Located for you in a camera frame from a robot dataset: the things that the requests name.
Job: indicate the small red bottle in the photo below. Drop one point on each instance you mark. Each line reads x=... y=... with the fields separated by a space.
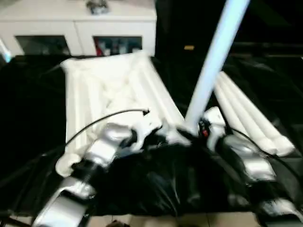
x=100 y=47

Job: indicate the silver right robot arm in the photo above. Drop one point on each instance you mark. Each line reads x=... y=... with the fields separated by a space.
x=251 y=165

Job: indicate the blue object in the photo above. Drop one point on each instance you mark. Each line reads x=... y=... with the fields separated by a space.
x=4 y=52

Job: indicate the grey metal clutter object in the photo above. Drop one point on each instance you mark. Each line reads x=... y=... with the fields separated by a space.
x=97 y=5

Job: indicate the white plastic table top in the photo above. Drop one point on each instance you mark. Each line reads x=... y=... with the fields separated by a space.
x=109 y=90

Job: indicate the white plastic table leg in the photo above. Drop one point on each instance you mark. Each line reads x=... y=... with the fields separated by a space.
x=236 y=118
x=255 y=111
x=246 y=113
x=213 y=61

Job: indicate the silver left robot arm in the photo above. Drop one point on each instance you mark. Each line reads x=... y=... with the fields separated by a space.
x=90 y=161

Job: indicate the white cabinet with glass doors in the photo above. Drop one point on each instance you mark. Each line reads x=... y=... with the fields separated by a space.
x=75 y=23

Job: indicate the long black bar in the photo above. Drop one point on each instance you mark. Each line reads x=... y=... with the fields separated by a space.
x=270 y=47

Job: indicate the glossy black mat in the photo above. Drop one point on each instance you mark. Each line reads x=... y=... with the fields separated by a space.
x=28 y=104

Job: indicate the small tan label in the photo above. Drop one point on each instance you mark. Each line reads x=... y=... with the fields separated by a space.
x=189 y=48

